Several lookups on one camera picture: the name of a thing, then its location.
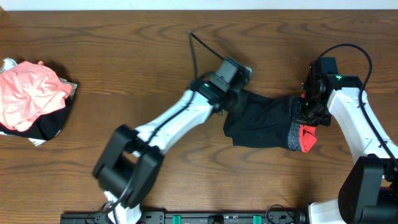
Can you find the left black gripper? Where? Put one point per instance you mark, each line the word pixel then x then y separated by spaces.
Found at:
pixel 234 109

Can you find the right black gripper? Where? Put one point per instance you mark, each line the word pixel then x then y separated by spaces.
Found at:
pixel 296 114

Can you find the black leggings red waistband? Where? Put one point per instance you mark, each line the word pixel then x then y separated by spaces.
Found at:
pixel 267 122

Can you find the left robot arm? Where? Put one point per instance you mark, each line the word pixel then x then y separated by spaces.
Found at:
pixel 130 163

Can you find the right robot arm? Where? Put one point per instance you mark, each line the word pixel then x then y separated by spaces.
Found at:
pixel 369 193

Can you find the black folded garment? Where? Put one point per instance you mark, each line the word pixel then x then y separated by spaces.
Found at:
pixel 46 126

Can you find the pink crumpled garment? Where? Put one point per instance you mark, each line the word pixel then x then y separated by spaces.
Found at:
pixel 28 91

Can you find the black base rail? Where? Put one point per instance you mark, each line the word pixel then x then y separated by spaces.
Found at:
pixel 274 216

